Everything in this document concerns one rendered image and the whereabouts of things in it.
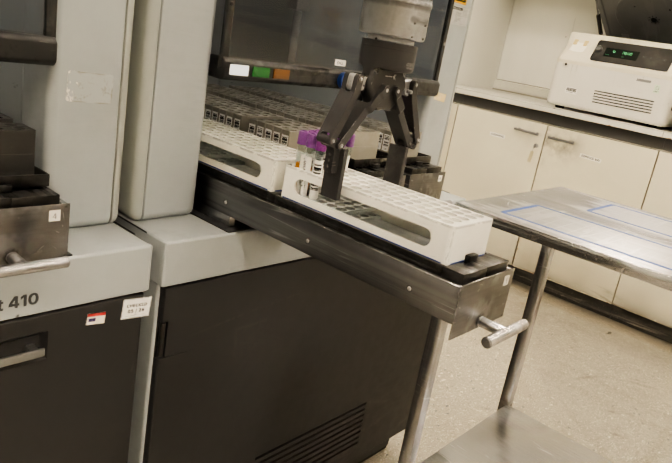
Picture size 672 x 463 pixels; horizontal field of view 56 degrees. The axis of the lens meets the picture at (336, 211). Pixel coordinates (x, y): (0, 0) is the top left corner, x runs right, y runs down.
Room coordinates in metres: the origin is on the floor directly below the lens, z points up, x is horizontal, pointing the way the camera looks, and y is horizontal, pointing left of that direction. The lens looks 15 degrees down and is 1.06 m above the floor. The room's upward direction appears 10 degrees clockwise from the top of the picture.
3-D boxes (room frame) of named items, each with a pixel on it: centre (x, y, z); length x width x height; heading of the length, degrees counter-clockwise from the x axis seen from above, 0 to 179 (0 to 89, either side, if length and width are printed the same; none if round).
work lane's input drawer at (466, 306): (0.94, 0.05, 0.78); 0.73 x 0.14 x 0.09; 50
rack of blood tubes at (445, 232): (0.85, -0.06, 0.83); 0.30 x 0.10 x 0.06; 50
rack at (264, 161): (1.06, 0.18, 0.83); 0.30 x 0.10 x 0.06; 50
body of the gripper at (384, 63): (0.88, -0.03, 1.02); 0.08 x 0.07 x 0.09; 140
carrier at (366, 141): (1.28, -0.02, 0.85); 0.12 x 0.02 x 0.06; 140
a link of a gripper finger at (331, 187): (0.82, 0.01, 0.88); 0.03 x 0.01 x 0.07; 50
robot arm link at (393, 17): (0.88, -0.03, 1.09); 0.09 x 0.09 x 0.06
